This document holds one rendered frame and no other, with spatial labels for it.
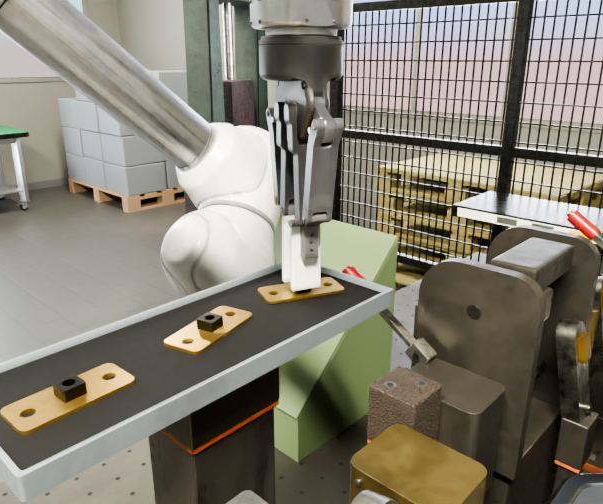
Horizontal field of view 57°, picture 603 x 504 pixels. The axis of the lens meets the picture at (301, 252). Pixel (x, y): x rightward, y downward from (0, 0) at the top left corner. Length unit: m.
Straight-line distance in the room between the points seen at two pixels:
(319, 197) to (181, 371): 0.19
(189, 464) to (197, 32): 3.90
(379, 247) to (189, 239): 0.37
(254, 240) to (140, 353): 0.55
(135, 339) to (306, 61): 0.27
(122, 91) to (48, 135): 5.96
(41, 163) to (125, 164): 1.68
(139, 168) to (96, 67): 4.57
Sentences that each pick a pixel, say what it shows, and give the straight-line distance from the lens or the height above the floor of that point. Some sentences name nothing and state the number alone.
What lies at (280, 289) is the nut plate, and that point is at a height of 1.16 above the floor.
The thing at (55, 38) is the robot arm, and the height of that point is 1.41.
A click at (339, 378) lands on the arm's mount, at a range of 1.06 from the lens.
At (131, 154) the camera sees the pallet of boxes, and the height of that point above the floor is 0.54.
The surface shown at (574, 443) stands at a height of 0.96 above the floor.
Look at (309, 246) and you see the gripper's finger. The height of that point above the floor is 1.22.
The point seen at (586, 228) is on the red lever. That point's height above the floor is 1.13.
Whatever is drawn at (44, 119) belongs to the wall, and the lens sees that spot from 6.89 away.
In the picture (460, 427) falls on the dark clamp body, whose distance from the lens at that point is 0.56.
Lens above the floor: 1.39
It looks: 19 degrees down
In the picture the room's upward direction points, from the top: straight up
